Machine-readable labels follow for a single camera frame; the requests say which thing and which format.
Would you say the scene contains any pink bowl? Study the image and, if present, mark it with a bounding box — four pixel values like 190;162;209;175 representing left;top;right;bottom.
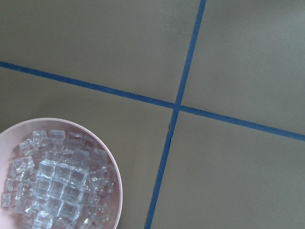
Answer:
0;118;123;229

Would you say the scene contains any pile of clear ice cubes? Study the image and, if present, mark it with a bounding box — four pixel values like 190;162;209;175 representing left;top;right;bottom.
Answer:
1;130;117;229

